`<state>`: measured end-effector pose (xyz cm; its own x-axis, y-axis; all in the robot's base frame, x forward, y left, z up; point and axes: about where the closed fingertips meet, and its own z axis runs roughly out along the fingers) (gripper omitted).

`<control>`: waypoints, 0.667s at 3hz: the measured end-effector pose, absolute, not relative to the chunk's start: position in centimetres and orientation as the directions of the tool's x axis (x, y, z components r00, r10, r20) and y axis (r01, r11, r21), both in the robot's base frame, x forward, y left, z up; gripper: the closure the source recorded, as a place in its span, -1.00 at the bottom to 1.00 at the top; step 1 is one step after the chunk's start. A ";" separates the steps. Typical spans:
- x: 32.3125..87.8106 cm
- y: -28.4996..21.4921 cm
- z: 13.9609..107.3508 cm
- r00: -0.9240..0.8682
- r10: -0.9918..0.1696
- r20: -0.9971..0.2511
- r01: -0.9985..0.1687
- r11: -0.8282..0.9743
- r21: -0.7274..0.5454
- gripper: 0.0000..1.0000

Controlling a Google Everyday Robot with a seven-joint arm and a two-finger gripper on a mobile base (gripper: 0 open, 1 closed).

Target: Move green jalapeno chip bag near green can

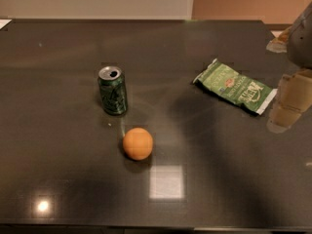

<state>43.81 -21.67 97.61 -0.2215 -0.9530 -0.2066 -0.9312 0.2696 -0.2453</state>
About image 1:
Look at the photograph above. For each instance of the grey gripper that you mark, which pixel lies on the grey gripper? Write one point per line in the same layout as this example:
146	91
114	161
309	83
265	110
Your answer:
302	44

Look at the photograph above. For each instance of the green jalapeno chip bag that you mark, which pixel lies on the green jalapeno chip bag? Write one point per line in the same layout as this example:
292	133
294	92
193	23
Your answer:
236	88

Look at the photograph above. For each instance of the green soda can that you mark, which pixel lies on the green soda can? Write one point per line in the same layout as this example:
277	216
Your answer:
112	89

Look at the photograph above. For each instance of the orange fruit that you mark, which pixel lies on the orange fruit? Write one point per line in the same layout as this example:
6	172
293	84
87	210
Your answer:
138	143

